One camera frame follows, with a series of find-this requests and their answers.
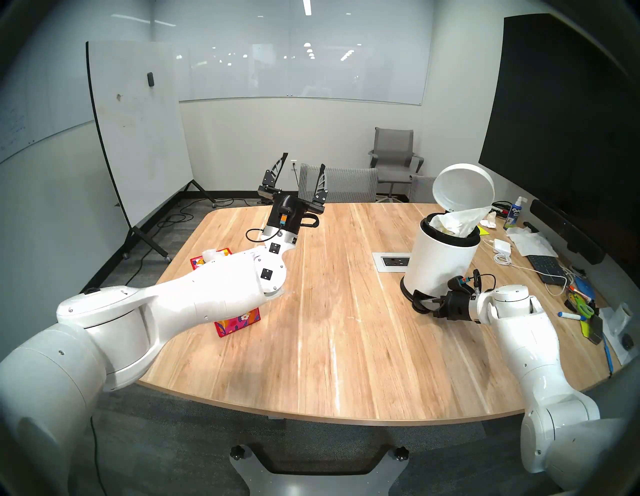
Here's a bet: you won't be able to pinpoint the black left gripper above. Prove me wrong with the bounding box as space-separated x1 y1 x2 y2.
257 152 329 234

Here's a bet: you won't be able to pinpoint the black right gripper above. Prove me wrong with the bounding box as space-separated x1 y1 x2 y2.
413 289 477 323

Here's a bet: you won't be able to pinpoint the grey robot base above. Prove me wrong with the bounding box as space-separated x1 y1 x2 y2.
230 445 410 496

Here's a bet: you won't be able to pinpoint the red floral tissue box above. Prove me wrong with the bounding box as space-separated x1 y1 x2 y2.
190 247 261 338

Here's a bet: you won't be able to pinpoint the white pedal trash bin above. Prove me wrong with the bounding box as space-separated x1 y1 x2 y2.
400 163 496 305

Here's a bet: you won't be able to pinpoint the grey mesh chair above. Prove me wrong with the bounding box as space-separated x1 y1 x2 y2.
298 164 379 204

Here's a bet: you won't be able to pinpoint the white table power outlet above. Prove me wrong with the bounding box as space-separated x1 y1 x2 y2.
372 252 413 273

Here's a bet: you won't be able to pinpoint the grey office chair with armrests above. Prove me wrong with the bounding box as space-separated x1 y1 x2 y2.
368 127 425 203

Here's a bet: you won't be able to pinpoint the grey fabric chair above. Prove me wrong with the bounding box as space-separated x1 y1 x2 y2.
409 175 437 204

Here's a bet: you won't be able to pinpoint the flat white paper towel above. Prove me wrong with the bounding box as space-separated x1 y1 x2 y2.
506 227 559 258

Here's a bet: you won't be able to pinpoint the whiteboard cleaner spray bottle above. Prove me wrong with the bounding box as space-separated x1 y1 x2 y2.
503 196 528 231

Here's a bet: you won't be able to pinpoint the black keyboard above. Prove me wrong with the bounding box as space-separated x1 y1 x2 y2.
526 255 568 286

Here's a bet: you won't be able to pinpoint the black video bar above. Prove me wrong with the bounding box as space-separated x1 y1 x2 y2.
529 199 606 266

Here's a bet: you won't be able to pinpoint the rolling whiteboard with black stand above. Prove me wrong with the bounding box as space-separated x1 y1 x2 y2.
86 41 218 263

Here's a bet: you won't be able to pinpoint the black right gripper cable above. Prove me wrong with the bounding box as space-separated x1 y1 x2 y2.
457 269 497 302

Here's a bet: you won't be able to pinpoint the wide glass wall board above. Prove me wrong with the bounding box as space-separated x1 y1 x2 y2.
152 0 432 106

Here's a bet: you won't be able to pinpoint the green handled scissors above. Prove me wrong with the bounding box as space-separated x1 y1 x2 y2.
567 292 596 321

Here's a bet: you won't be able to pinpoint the large black wall screen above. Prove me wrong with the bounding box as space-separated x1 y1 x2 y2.
478 13 640 261

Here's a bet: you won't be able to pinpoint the side wall glass board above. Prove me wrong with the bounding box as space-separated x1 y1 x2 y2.
0 0 153 166

